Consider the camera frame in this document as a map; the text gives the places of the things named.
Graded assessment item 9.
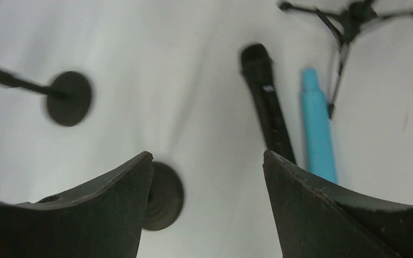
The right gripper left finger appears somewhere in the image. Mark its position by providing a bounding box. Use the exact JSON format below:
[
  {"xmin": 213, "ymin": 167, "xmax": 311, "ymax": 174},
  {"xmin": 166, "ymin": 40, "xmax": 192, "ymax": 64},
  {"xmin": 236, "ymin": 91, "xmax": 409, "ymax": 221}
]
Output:
[{"xmin": 0, "ymin": 152, "xmax": 153, "ymax": 257}]

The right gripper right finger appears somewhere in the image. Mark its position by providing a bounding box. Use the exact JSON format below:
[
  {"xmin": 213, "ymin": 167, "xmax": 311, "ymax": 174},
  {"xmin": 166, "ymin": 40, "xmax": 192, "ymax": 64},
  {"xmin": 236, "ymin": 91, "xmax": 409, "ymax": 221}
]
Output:
[{"xmin": 263, "ymin": 150, "xmax": 413, "ymax": 257}]

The black fork clip stand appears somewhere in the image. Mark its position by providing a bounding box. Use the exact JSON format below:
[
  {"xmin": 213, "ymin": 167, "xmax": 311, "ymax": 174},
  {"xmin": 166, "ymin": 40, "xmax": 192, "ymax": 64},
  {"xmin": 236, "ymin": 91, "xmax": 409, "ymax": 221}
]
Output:
[{"xmin": 143, "ymin": 161, "xmax": 184, "ymax": 231}]

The black ring clip stand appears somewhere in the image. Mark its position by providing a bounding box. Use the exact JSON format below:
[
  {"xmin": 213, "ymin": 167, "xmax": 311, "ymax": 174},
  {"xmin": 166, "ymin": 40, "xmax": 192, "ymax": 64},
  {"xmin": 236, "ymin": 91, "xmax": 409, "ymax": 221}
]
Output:
[{"xmin": 0, "ymin": 69, "xmax": 93, "ymax": 127}]

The black microphone orange end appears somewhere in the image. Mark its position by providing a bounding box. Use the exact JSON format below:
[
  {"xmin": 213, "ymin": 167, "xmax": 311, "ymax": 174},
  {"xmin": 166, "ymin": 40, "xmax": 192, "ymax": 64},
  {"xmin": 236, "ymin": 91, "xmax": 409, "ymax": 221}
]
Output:
[{"xmin": 240, "ymin": 43, "xmax": 297, "ymax": 164}]

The blue microphone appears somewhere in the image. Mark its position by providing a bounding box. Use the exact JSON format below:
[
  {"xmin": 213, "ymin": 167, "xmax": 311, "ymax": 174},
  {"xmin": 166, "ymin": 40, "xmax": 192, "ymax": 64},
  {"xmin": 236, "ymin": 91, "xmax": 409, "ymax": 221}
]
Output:
[{"xmin": 301, "ymin": 68, "xmax": 338, "ymax": 184}]

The black tripod shock mount stand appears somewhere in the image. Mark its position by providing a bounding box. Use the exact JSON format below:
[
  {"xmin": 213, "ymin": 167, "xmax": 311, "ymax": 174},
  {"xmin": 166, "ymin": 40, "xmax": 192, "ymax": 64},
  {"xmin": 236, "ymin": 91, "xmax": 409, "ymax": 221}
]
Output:
[{"xmin": 278, "ymin": 1, "xmax": 413, "ymax": 119}]

